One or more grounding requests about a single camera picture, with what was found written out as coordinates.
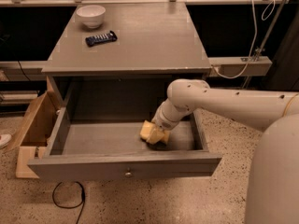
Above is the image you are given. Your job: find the metal diagonal pole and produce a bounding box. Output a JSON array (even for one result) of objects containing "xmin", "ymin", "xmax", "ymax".
[{"xmin": 237, "ymin": 0, "xmax": 289, "ymax": 88}]

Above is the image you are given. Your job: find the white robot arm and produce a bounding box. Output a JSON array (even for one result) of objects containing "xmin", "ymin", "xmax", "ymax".
[{"xmin": 140, "ymin": 79, "xmax": 299, "ymax": 224}]

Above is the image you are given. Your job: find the white ceramic bowl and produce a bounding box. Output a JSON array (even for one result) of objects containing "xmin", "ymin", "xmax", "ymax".
[{"xmin": 76, "ymin": 5, "xmax": 106, "ymax": 29}]

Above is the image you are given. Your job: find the round metal drawer knob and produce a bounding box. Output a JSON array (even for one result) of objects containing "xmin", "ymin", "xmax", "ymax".
[{"xmin": 124, "ymin": 169, "xmax": 133, "ymax": 177}]

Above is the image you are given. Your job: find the light wooden box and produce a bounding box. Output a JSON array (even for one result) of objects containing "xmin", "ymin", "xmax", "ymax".
[{"xmin": 5, "ymin": 78, "xmax": 61, "ymax": 179}]

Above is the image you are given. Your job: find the yellow sponge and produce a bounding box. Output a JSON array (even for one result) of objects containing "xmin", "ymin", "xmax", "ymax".
[{"xmin": 139, "ymin": 120, "xmax": 170, "ymax": 145}]

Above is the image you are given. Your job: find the dark blue snack bar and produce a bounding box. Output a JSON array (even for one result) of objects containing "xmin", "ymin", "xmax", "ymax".
[{"xmin": 85, "ymin": 31, "xmax": 118, "ymax": 47}]

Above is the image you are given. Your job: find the grey open top drawer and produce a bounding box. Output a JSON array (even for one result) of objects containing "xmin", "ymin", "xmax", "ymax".
[{"xmin": 27, "ymin": 77, "xmax": 223, "ymax": 183}]

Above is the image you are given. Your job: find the grey metal rail beam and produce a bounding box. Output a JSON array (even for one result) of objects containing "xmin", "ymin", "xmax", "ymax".
[{"xmin": 0, "ymin": 56, "xmax": 272, "ymax": 81}]

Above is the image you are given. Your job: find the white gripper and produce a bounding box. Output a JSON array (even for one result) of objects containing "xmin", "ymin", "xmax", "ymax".
[{"xmin": 139, "ymin": 99, "xmax": 194, "ymax": 145}]

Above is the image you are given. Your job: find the white hanging cable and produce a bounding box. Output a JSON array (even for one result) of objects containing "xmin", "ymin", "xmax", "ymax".
[{"xmin": 212, "ymin": 0, "xmax": 277, "ymax": 80}]

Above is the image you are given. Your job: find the black floor cable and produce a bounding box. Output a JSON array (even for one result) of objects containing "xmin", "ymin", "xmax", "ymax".
[{"xmin": 51, "ymin": 180, "xmax": 87, "ymax": 224}]

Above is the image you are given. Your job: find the grey wooden cabinet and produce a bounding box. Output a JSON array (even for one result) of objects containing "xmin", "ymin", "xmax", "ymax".
[{"xmin": 41, "ymin": 2, "xmax": 213, "ymax": 123}]

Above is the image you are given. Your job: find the red white shoe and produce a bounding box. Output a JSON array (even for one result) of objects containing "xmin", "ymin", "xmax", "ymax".
[{"xmin": 0, "ymin": 134, "xmax": 12, "ymax": 148}]

